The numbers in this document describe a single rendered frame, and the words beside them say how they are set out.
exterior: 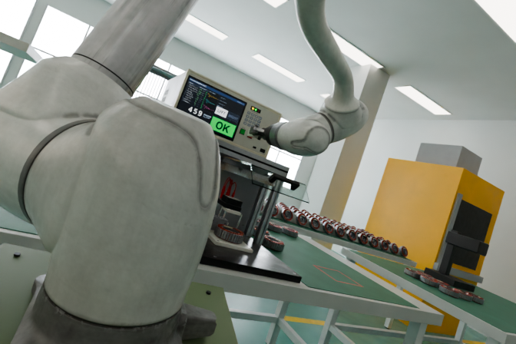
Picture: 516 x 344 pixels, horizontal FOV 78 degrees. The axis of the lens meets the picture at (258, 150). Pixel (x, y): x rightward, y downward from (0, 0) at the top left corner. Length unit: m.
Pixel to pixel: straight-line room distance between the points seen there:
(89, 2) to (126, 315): 7.56
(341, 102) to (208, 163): 0.65
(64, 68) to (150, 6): 0.16
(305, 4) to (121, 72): 0.41
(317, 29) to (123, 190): 0.58
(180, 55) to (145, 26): 7.25
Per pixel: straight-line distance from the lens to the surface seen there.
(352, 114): 0.96
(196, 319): 0.46
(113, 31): 0.54
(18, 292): 0.52
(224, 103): 1.28
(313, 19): 0.76
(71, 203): 0.37
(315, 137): 0.86
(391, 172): 5.02
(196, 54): 7.89
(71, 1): 7.81
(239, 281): 0.99
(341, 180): 5.17
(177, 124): 0.34
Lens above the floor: 1.04
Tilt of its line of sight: 4 degrees up
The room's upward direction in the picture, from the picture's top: 20 degrees clockwise
